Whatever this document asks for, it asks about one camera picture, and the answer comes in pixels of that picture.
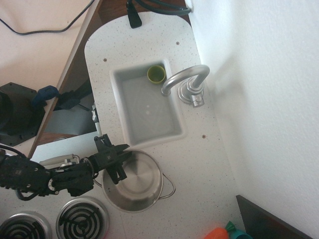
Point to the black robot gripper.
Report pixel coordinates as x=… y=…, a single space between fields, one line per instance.
x=110 y=158

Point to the stainless steel pot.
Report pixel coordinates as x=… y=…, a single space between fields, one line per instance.
x=144 y=185

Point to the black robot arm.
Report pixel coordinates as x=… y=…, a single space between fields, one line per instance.
x=30 y=179

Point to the grey toy sink basin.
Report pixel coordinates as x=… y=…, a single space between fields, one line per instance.
x=146 y=116

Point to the right stove burner coil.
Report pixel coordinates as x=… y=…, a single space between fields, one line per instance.
x=83 y=218

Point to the stove burner coil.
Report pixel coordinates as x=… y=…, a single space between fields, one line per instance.
x=83 y=218
x=26 y=225

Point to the green plastic cup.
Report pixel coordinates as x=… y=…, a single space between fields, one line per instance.
x=156 y=74

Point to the blue clamp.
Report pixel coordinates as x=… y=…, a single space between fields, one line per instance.
x=43 y=95

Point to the wooden side panel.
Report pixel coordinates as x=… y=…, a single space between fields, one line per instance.
x=90 y=21

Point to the silver toy faucet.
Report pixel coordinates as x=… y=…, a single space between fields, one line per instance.
x=191 y=86

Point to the left stove burner coil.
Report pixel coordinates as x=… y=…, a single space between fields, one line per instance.
x=26 y=225

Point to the orange toy carrot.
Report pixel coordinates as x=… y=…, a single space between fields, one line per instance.
x=217 y=233

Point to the teal plastic toy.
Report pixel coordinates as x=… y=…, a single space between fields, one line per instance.
x=234 y=233

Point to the dark board at corner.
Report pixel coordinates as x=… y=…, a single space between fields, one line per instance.
x=260 y=224

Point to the grey oven door handle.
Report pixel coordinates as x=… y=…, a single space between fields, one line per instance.
x=64 y=159

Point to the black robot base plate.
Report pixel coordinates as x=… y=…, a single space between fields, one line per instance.
x=19 y=121

